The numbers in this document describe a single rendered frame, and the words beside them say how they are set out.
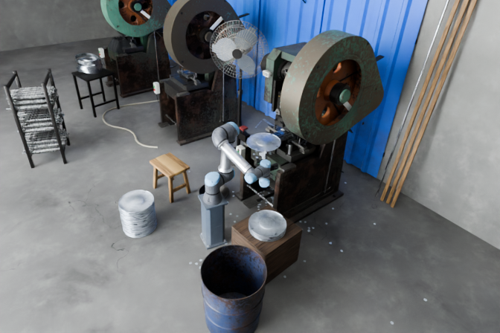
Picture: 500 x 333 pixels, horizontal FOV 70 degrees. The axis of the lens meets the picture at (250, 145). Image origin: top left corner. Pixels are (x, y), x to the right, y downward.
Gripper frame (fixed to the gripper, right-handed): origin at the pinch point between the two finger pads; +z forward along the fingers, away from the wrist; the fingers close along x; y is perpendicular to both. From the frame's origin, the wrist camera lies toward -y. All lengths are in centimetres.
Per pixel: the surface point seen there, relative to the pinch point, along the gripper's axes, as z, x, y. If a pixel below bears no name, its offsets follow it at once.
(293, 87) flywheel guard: -15, -66, -13
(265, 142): 20.9, -0.8, -1.3
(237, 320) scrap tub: -105, 53, 18
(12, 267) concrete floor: -49, 78, 193
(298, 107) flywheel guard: -23, -55, -17
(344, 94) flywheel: -5, -58, -51
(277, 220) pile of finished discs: -31, 38, -10
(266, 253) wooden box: -60, 43, -1
